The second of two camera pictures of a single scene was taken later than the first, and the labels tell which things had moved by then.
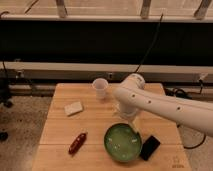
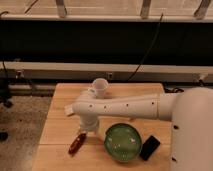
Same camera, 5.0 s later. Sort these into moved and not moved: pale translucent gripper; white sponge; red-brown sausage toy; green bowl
Moved: pale translucent gripper
Not moved: green bowl; white sponge; red-brown sausage toy
